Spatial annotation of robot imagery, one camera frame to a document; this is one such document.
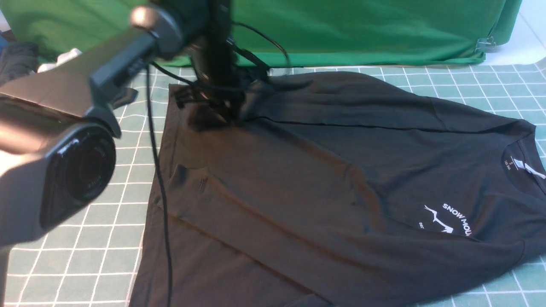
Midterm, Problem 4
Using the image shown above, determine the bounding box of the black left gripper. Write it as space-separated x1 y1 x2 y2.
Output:
188 0 244 128

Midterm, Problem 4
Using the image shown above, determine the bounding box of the gray long-sleeved shirt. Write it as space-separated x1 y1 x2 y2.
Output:
159 72 545 307

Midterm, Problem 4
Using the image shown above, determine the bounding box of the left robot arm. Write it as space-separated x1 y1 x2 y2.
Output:
0 0 244 295

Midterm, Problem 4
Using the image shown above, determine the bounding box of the green backdrop cloth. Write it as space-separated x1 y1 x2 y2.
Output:
1 0 521 67

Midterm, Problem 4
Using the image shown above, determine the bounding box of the white crumpled cloth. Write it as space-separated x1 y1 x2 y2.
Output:
37 48 82 72

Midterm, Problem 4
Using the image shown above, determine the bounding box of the dark crumpled garment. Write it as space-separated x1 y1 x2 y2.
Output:
0 42 139 109

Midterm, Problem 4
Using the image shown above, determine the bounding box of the green checkered table mat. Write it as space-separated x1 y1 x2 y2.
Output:
5 60 545 307

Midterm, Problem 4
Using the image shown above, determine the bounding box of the blue object at edge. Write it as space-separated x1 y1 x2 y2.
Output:
0 35 9 54

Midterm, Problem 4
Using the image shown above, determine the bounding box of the metal binder clip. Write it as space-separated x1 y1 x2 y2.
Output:
474 36 497 53

